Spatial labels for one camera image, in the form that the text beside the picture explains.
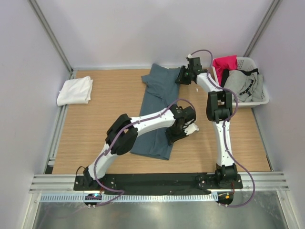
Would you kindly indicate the folded white t-shirt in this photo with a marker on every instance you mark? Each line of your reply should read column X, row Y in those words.
column 75, row 91

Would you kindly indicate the left aluminium corner post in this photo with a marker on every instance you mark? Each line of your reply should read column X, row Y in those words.
column 43, row 21

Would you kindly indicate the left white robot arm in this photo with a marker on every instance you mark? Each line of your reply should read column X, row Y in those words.
column 121, row 138

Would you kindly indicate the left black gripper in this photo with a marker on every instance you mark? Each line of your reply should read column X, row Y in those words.
column 171, row 139

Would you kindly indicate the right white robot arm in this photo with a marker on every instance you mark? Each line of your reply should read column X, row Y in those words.
column 218, row 110

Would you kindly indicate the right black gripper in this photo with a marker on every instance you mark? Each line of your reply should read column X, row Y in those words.
column 179, row 79

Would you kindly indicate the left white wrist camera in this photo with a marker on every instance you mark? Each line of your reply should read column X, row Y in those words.
column 190, row 129

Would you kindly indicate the aluminium corner post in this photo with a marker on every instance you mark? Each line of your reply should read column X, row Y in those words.
column 271, row 11
column 43, row 21

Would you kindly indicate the white slotted cable duct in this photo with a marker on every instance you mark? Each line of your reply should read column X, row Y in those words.
column 94, row 197

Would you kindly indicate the blue-grey t-shirt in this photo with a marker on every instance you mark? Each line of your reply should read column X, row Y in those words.
column 161, row 90

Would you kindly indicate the grey t-shirt black trim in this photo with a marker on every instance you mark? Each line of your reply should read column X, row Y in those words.
column 247, row 85

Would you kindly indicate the right aluminium corner post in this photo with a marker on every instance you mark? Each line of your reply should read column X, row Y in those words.
column 271, row 11

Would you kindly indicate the red t-shirt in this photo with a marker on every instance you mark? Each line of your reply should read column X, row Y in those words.
column 220, row 64

